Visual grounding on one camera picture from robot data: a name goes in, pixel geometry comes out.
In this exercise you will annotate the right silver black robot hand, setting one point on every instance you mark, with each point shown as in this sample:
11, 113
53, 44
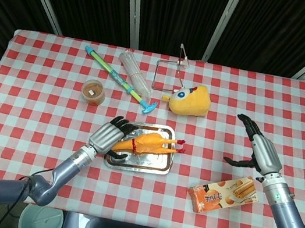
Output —
266, 156

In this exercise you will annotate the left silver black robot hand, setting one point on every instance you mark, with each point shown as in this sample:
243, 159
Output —
104, 138

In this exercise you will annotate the yellow rubber chicken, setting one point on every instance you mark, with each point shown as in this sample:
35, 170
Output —
147, 144

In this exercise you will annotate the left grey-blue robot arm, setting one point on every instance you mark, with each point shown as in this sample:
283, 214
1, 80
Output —
65, 169

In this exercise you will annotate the rectangular metal tray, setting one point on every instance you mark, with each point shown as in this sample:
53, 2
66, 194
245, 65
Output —
146, 163

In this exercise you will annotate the yellow plush bird toy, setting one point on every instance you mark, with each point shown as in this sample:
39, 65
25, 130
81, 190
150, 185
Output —
192, 103

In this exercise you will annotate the brown-filled clear plastic jar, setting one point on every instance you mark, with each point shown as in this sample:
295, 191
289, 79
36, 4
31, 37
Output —
93, 93

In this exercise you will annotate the red white checkered tablecloth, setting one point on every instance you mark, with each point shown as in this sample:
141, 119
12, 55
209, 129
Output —
51, 117

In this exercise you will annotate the blue green water squirter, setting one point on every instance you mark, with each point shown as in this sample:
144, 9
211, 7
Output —
117, 77

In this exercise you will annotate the orange biscuit box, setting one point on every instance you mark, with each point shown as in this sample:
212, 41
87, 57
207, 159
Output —
217, 197

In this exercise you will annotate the clear plastic cup stack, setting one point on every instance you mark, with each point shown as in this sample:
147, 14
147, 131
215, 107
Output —
136, 72

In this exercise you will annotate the white plastic bucket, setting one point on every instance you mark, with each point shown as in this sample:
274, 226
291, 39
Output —
38, 222

